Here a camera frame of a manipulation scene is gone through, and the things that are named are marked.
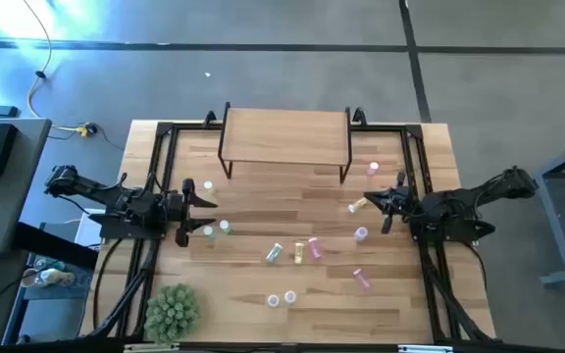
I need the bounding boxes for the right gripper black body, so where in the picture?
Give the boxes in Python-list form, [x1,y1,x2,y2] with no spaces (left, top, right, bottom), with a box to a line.
[381,171,416,235]

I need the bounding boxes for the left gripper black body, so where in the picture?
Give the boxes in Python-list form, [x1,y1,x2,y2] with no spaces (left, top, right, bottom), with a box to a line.
[166,177,196,248]

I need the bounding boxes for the wooden shelf black metal legs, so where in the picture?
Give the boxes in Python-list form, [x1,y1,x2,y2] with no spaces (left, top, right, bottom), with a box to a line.
[217,101,354,185]

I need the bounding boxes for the green artificial succulent plant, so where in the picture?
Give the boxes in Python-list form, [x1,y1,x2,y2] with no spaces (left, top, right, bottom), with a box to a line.
[143,282,202,344]

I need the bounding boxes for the white sheet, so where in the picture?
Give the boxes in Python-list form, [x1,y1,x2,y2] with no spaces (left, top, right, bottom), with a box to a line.
[74,208,107,249]

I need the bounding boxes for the black desk support bar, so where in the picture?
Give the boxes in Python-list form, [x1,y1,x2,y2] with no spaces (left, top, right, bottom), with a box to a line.
[12,221,101,270]

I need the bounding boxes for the white plastic bottle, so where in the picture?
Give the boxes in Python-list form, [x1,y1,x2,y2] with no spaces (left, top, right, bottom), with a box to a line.
[34,268,76,288]

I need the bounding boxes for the blue grey metal cart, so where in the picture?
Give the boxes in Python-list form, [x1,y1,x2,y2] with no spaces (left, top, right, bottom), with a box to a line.
[532,134,565,287]

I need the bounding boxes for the blue utility cart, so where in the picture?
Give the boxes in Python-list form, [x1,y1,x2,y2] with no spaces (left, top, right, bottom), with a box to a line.
[2,252,95,344]

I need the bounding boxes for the black aluminium rig frame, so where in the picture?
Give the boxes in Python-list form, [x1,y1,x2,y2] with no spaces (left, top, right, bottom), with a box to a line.
[83,107,499,353]

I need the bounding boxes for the black base cable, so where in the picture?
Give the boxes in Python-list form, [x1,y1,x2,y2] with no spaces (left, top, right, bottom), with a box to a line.
[90,238,118,340]

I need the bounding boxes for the silver metal bracket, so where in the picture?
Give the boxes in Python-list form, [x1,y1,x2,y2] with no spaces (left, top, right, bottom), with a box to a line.
[124,342,180,352]
[398,344,454,353]

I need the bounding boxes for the cream floor cable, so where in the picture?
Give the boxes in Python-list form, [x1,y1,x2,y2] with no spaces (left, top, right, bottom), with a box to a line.
[21,0,85,133]

